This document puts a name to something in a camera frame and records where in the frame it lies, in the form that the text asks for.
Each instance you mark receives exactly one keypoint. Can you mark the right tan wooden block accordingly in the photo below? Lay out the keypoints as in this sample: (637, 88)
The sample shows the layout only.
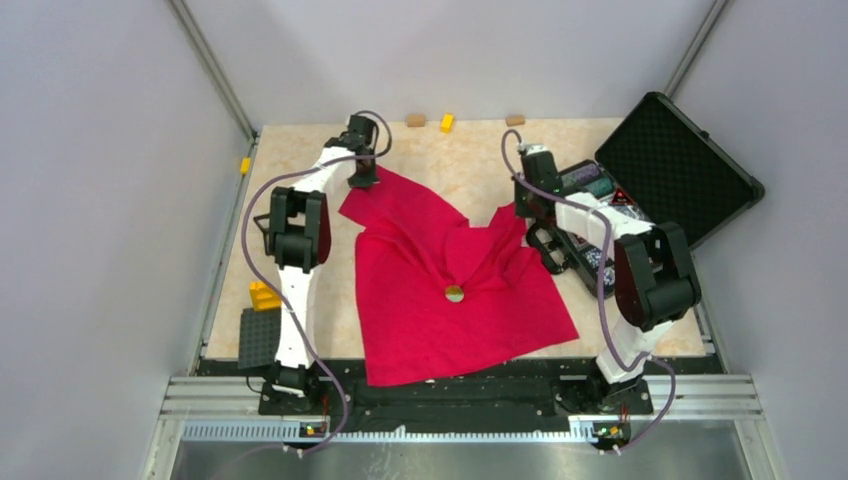
(515, 120)

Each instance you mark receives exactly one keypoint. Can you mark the dark grey studded baseplate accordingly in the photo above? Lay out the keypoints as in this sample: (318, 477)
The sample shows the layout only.
(259, 334)

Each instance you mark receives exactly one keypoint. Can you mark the black case with chips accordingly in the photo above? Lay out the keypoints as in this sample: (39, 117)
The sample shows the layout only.
(659, 166)

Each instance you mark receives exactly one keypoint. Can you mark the left tan wooden block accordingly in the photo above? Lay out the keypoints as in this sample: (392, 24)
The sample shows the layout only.
(415, 120)

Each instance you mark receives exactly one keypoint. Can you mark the yellow wedge block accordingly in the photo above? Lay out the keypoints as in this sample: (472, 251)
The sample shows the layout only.
(263, 297)

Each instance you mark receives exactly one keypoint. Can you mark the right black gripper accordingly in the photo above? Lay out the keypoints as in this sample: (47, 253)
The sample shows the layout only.
(520, 208)

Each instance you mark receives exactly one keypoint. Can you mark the red t-shirt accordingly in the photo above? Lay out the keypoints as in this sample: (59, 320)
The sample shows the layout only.
(439, 297)

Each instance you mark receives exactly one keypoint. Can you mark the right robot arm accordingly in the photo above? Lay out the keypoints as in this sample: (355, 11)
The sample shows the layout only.
(654, 284)

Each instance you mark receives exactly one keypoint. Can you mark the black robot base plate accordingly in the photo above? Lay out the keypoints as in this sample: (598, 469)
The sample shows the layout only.
(518, 396)

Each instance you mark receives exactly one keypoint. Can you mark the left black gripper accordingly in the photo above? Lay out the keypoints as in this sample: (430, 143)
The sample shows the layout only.
(364, 181)

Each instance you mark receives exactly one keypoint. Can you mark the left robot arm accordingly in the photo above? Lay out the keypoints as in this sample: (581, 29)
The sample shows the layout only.
(298, 239)

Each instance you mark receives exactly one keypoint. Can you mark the yellow small block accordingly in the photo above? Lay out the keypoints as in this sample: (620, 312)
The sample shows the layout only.
(447, 123)

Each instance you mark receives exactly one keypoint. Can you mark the tan wooden block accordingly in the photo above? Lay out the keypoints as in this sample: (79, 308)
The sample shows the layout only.
(515, 120)
(415, 120)

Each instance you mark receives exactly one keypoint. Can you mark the small black framed box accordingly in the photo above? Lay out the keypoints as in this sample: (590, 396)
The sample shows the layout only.
(262, 223)

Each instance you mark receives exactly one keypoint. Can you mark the white round pin brooch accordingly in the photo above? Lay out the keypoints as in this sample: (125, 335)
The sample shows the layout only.
(454, 293)

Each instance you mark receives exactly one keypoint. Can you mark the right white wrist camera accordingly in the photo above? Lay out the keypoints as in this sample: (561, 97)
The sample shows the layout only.
(527, 149)

